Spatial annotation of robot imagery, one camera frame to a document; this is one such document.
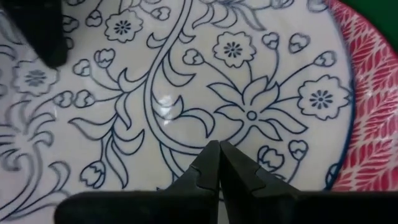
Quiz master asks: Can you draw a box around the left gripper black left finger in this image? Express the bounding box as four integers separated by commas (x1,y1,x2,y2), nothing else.
54,139,221,224

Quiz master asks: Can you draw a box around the white plate blue floral print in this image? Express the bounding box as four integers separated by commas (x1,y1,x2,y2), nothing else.
0,0,357,224

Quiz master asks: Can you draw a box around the red patterned plate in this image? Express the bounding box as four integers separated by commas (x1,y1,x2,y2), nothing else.
323,0,398,192

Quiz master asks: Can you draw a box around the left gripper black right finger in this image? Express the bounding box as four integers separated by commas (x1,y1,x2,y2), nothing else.
219,140,398,224

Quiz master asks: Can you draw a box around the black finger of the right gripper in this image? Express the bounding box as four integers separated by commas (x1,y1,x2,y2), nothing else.
0,0,70,69

